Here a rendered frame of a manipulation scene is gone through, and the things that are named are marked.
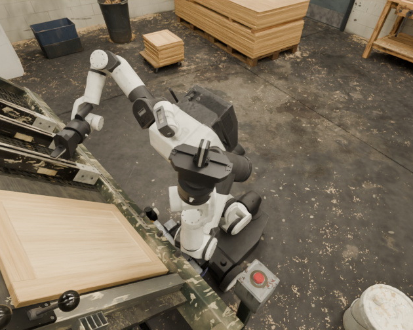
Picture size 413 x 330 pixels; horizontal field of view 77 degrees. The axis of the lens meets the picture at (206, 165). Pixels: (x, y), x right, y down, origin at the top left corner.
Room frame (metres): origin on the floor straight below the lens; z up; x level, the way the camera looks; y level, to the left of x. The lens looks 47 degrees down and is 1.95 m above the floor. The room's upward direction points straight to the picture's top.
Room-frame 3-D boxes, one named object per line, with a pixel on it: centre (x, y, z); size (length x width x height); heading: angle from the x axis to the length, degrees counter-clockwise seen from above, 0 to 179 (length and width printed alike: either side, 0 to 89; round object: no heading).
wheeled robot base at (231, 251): (1.00, -0.17, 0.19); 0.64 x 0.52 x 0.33; 133
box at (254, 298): (0.35, -0.20, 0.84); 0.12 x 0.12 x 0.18; 43
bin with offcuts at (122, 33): (5.02, 1.59, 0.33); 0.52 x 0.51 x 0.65; 34
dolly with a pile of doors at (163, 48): (4.05, 0.71, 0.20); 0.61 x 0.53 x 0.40; 34
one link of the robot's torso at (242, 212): (1.02, -0.20, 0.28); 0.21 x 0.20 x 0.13; 133
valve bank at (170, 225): (0.63, 0.15, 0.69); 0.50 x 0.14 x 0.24; 43
